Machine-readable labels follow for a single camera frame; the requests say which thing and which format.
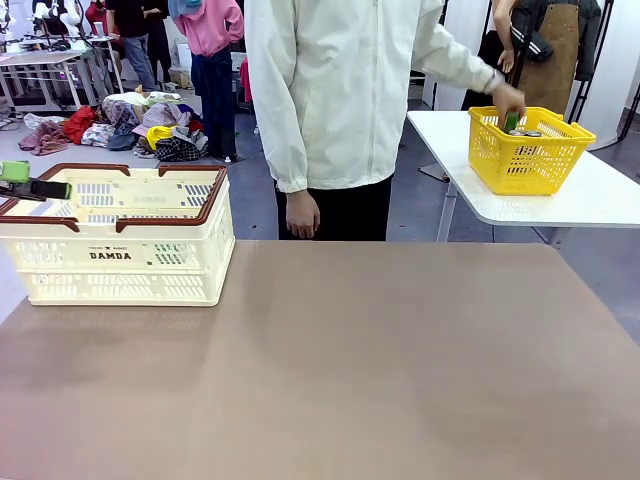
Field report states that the person's right forearm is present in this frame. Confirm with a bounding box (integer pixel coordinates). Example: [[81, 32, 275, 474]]
[[263, 122, 311, 195]]

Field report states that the person's left forearm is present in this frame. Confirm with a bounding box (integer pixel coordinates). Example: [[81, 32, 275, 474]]
[[432, 42, 504, 97]]

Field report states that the cream plastic shopping basket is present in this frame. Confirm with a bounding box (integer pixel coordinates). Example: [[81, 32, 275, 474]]
[[0, 162, 237, 308]]

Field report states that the yellow plastic basket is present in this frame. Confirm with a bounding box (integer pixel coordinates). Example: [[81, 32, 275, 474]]
[[467, 105, 598, 197]]

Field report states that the person's right hand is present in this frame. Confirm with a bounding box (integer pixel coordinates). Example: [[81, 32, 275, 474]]
[[285, 189, 322, 241]]

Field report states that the person's left hand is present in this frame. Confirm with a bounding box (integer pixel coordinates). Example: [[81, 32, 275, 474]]
[[491, 81, 528, 124]]

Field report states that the red cloth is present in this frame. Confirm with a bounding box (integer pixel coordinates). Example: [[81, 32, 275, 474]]
[[63, 105, 100, 145]]

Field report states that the grey background work table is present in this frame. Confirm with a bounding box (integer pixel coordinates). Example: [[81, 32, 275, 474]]
[[0, 34, 122, 112]]

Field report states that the pile of mixed clothes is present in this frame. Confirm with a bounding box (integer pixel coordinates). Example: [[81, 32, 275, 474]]
[[81, 90, 209, 163]]

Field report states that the yellow cloth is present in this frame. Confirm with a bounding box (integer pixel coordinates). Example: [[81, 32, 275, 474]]
[[145, 125, 178, 152]]

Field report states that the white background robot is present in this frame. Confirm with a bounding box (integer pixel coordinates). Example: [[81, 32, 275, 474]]
[[48, 0, 87, 39]]

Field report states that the person in red top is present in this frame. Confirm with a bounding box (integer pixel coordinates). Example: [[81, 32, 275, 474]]
[[84, 0, 124, 51]]

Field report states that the person in black shirt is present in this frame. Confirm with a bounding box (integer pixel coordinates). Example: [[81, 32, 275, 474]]
[[105, 0, 172, 92]]

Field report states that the person in pink jacket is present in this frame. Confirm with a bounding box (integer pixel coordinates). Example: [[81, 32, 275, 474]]
[[169, 0, 246, 163]]

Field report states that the person in cream jacket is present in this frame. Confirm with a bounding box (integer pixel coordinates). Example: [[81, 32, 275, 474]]
[[243, 0, 506, 243]]

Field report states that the person in brown apron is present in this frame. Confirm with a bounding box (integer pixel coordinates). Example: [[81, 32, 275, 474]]
[[491, 0, 604, 120]]

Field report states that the white side table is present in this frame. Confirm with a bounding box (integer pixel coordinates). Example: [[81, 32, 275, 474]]
[[406, 109, 640, 243]]

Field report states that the black metal stand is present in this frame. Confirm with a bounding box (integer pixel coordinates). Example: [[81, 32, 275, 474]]
[[564, 0, 617, 125]]

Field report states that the brown basket handle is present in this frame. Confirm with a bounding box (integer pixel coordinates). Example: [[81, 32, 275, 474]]
[[0, 161, 133, 234], [115, 164, 230, 235]]

